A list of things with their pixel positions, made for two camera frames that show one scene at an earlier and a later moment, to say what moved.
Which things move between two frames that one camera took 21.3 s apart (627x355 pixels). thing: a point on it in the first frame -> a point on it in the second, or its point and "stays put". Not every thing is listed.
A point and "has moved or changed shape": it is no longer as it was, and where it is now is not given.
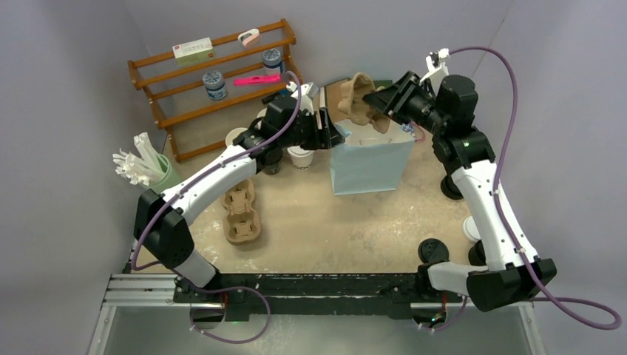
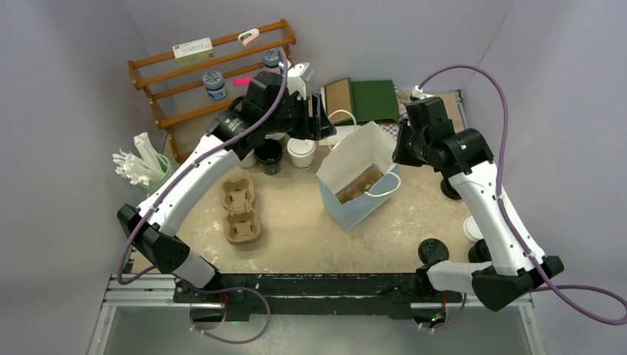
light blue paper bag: [368, 168] has moved or changed shape
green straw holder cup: [170, 177] stays put
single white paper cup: [301, 159] stays put
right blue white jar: [271, 58] stays put
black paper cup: [273, 162] stays put
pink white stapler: [248, 36] stays put
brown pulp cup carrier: [358, 111] -> [359, 184]
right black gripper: [395, 100] -> [401, 155]
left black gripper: [325, 137] -> [314, 127]
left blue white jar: [214, 84] stays put
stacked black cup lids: [476, 254] stays put
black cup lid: [432, 250] stays put
